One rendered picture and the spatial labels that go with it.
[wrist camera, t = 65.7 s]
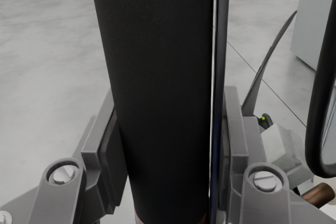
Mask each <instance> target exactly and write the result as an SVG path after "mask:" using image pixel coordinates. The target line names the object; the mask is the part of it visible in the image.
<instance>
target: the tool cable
mask: <svg viewBox="0 0 336 224"><path fill-rule="evenodd" d="M335 81H336V0H332V2H331V6H330V11H329V15H328V19H327V24H326V28H325V33H324V37H323V41H322V46H321V50H320V55H319V59H318V64H317V69H316V73H315V78H314V83H313V88H312V93H311V99H310V105H309V111H308V117H307V125H306V133H305V160H306V163H307V166H308V167H309V169H310V170H311V172H312V173H313V174H314V179H313V184H314V187H315V186H317V185H318V184H320V183H326V184H328V185H329V186H331V188H332V189H333V191H334V193H335V198H334V199H333V200H331V201H330V202H328V203H327V204H328V205H332V206H335V205H336V163H333V164H324V163H323V159H322V143H323V135H324V130H325V124H326V119H327V114H328V110H329V105H330V101H331V97H332V93H333V88H334V84H335Z"/></svg>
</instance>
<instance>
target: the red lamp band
mask: <svg viewBox="0 0 336 224"><path fill-rule="evenodd" d="M133 205H134V203H133ZM134 212H135V217H136V222H137V224H144V223H143V222H142V221H141V220H140V219H139V217H138V215H137V213H136V210H135V206H134ZM208 222H209V197H208V207H207V211H206V213H205V215H204V216H203V218H202V219H201V220H200V222H198V223H197V224H208Z"/></svg>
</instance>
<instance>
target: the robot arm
mask: <svg viewBox="0 0 336 224"><path fill-rule="evenodd" d="M127 177H128V170H127V165H126V160H125V155H124V150H123V145H122V140H121V135H120V130H119V125H118V120H117V115H116V110H115V104H114V99H113V94H112V89H111V86H110V87H109V89H108V91H107V94H106V96H105V98H104V100H103V103H102V105H101V107H100V109H99V111H98V114H97V115H91V116H90V118H89V120H88V122H87V124H86V126H85V128H84V130H83V132H82V135H81V137H80V139H79V141H78V143H77V145H76V147H75V149H74V151H73V153H72V156H71V157H65V158H61V159H58V160H56V161H54V162H53V163H51V164H50V165H49V166H48V167H47V168H46V169H45V170H44V172H43V174H42V176H41V179H40V182H39V185H37V186H35V187H34V188H32V189H30V190H28V191H26V192H25V193H23V194H21V195H19V196H17V197H16V198H14V199H12V200H10V201H9V202H7V203H5V204H3V205H1V206H0V224H100V219H101V218H102V217H104V216H105V215H113V214H114V211H115V208H116V207H119V206H120V204H121V201H122V197H123V193H124V189H125V185H126V181H127ZM218 189H219V208H220V211H225V218H226V220H228V221H229V222H230V223H231V224H336V220H335V219H333V218H332V217H330V216H329V215H327V214H326V213H324V212H323V211H321V210H320V209H318V208H317V207H315V206H314V205H312V204H311V203H309V202H308V201H306V200H305V199H303V198H302V197H300V196H299V195H297V194H296V193H295V192H293V191H292V190H290V187H289V180H288V177H287V175H286V174H285V172H284V171H283V170H281V169H280V168H279V167H277V166H275V165H273V164H270V163H268V162H267V158H266V153H265V149H264V145H263V141H262V136H261V132H260V128H259V123H258V120H257V117H256V116H242V111H241V105H240V99H239V93H238V87H237V86H236V85H225V86H224V96H223V113H222V124H221V139H220V157H219V176H218Z"/></svg>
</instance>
